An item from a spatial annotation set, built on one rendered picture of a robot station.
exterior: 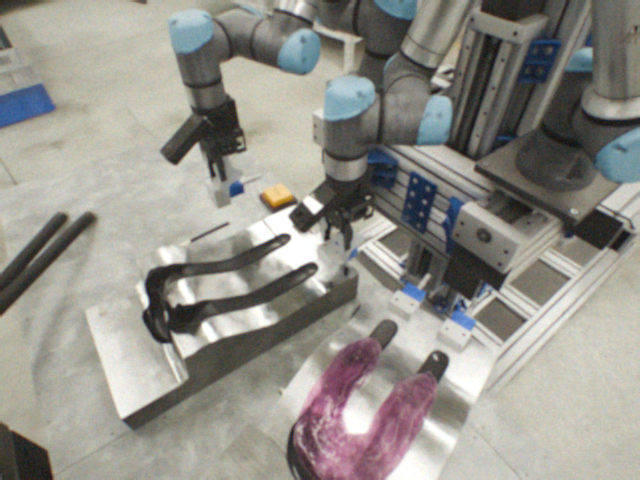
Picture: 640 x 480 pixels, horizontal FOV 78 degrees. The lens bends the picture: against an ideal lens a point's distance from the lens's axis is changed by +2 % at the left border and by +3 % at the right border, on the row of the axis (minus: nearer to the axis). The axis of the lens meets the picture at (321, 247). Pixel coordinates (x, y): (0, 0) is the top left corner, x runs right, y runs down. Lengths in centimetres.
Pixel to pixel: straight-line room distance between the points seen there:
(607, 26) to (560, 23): 41
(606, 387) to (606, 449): 25
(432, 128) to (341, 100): 14
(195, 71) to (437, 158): 60
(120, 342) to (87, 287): 24
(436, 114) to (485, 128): 45
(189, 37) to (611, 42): 61
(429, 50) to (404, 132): 15
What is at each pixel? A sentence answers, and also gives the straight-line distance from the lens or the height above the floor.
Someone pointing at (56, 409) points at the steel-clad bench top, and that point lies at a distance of 92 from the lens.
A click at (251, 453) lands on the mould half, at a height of 91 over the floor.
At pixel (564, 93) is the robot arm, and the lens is 85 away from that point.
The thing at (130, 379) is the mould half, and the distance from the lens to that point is 81.
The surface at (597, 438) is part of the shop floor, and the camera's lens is 189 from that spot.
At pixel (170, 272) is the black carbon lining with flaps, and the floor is 93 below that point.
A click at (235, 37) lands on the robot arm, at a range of 83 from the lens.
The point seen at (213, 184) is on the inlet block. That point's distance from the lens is 96.
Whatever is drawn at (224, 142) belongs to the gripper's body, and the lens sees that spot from 87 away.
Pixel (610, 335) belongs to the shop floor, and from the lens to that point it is 217.
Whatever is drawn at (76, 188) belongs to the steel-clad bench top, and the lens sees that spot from 136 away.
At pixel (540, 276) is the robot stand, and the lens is 192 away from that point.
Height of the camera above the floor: 153
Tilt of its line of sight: 48 degrees down
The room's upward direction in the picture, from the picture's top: straight up
